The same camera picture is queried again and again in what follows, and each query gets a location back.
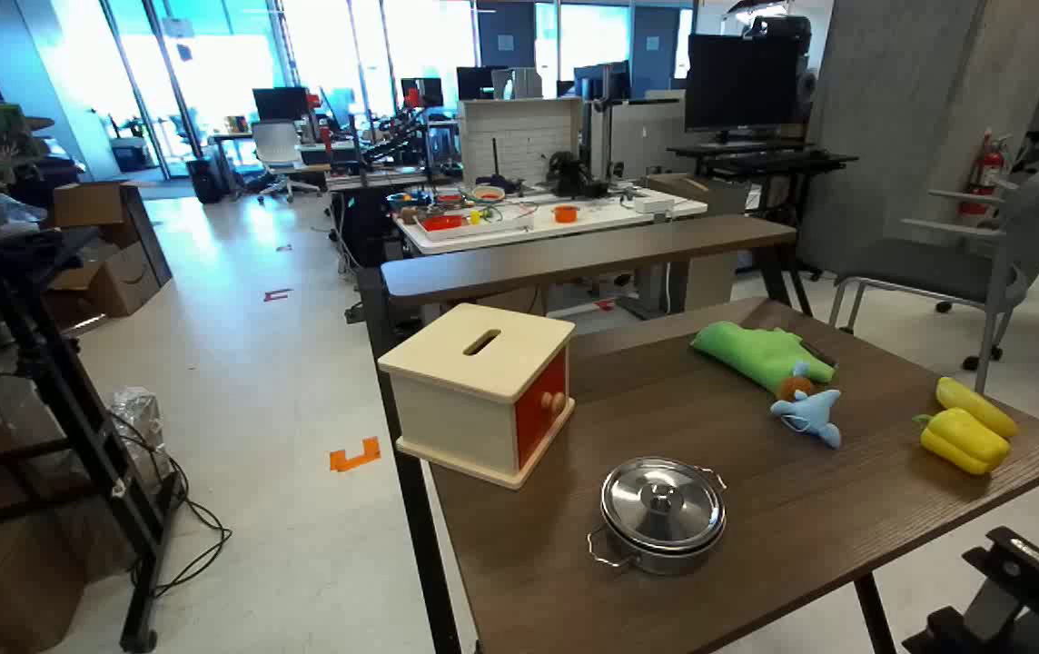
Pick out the large black monitor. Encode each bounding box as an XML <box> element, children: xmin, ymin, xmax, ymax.
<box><xmin>683</xmin><ymin>31</ymin><xmax>812</xmax><ymax>133</ymax></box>

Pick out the green towel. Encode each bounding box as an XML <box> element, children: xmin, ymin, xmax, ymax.
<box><xmin>686</xmin><ymin>317</ymin><xmax>841</xmax><ymax>401</ymax></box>

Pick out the yellow toy banana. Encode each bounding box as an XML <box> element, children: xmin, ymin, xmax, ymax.
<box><xmin>933</xmin><ymin>374</ymin><xmax>1020</xmax><ymax>442</ymax></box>

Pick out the wooden box with red drawer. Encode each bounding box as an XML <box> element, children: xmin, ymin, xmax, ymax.
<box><xmin>373</xmin><ymin>301</ymin><xmax>583</xmax><ymax>494</ymax></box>

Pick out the black metal shelf rack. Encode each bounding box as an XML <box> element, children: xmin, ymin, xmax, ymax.
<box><xmin>0</xmin><ymin>111</ymin><xmax>191</xmax><ymax>654</ymax></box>

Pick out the grey plastic chair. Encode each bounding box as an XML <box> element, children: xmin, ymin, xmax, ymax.
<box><xmin>828</xmin><ymin>161</ymin><xmax>1039</xmax><ymax>393</ymax></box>

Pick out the steel pot with lid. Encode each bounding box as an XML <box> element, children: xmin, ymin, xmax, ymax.
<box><xmin>585</xmin><ymin>453</ymin><xmax>735</xmax><ymax>576</ymax></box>

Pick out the black floor cable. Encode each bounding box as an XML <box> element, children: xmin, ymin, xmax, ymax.
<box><xmin>152</xmin><ymin>478</ymin><xmax>238</xmax><ymax>594</ymax></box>

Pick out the white work table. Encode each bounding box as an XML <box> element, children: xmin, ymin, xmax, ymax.
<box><xmin>393</xmin><ymin>183</ymin><xmax>714</xmax><ymax>259</ymax></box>

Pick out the white office chair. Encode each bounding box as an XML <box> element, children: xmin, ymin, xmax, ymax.
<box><xmin>250</xmin><ymin>121</ymin><xmax>324</xmax><ymax>204</ymax></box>

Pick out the open cardboard box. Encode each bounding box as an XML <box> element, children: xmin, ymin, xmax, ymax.
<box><xmin>45</xmin><ymin>178</ymin><xmax>176</xmax><ymax>327</ymax></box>

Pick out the red fire extinguisher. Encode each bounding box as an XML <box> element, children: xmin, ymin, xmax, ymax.
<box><xmin>955</xmin><ymin>126</ymin><xmax>1012</xmax><ymax>225</ymax></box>

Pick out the blue plush toy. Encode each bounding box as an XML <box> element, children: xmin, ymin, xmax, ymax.
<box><xmin>768</xmin><ymin>363</ymin><xmax>846</xmax><ymax>449</ymax></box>

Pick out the yellow toy bell pepper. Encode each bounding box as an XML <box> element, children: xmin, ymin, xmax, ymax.
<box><xmin>915</xmin><ymin>402</ymin><xmax>1013</xmax><ymax>478</ymax></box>

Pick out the orange floor tape marker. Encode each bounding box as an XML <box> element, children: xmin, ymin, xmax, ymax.
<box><xmin>326</xmin><ymin>435</ymin><xmax>384</xmax><ymax>476</ymax></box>

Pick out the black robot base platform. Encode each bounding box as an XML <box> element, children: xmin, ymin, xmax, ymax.
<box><xmin>901</xmin><ymin>523</ymin><xmax>1039</xmax><ymax>654</ymax></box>

